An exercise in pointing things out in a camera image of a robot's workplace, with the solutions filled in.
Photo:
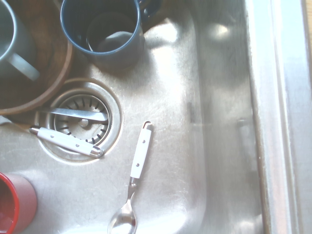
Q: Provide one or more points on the steel knife blade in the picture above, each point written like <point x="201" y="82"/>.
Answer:
<point x="80" y="114"/>

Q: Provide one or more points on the metal sink drain strainer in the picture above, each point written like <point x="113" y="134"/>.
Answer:
<point x="114" y="114"/>

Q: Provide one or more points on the dark blue mug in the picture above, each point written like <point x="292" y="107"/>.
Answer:
<point x="117" y="54"/>

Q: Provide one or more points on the stainless steel sink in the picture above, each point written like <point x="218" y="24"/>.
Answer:
<point x="219" y="122"/>

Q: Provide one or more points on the red cup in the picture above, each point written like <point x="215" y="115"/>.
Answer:
<point x="20" y="202"/>

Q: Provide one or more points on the grey ceramic mug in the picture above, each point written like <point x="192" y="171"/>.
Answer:
<point x="17" y="46"/>

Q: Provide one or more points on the brown wooden bowl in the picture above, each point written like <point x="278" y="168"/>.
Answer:
<point x="52" y="61"/>

